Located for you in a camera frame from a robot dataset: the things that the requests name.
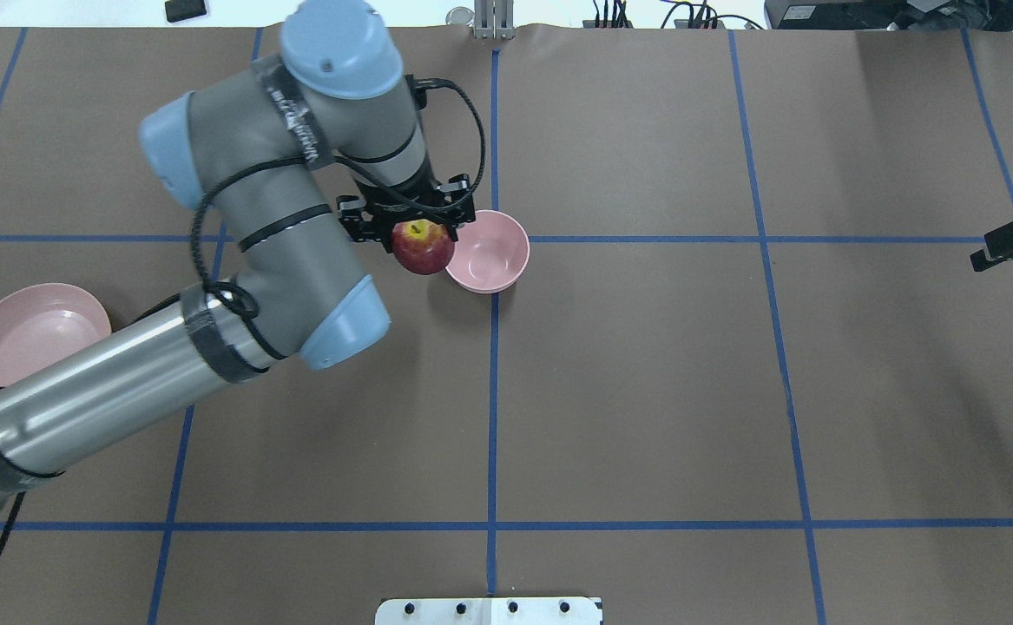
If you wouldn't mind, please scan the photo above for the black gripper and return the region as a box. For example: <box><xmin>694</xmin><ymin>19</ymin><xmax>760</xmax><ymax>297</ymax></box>
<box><xmin>336</xmin><ymin>174</ymin><xmax>478</xmax><ymax>253</ymax></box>

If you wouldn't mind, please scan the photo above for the red yellow apple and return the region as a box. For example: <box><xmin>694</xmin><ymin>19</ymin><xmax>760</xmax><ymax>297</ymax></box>
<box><xmin>391</xmin><ymin>219</ymin><xmax>456</xmax><ymax>274</ymax></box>

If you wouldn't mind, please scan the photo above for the pink bowl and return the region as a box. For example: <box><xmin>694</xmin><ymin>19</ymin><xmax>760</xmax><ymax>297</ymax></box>
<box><xmin>445</xmin><ymin>210</ymin><xmax>530</xmax><ymax>295</ymax></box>

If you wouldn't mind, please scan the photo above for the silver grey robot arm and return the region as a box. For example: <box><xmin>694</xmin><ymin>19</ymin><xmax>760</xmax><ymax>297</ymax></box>
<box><xmin>0</xmin><ymin>1</ymin><xmax>1013</xmax><ymax>533</ymax></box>

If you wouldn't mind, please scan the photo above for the pink plate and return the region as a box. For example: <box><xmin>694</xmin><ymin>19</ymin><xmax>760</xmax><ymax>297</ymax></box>
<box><xmin>0</xmin><ymin>282</ymin><xmax>112</xmax><ymax>387</ymax></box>

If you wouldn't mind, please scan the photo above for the brown paper table mat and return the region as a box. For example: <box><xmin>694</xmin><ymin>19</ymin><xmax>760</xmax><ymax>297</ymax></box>
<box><xmin>0</xmin><ymin>25</ymin><xmax>1013</xmax><ymax>624</ymax></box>

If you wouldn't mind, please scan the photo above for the small black square device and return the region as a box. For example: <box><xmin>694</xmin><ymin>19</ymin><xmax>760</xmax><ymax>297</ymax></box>
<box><xmin>162</xmin><ymin>0</ymin><xmax>208</xmax><ymax>24</ymax></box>

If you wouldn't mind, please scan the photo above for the aluminium frame post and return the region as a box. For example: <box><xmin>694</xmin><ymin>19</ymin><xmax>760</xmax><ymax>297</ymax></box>
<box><xmin>471</xmin><ymin>0</ymin><xmax>516</xmax><ymax>40</ymax></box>

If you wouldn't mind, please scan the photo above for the white camera stand post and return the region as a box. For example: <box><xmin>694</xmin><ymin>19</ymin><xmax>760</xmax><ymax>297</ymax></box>
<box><xmin>374</xmin><ymin>596</ymin><xmax>605</xmax><ymax>624</ymax></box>

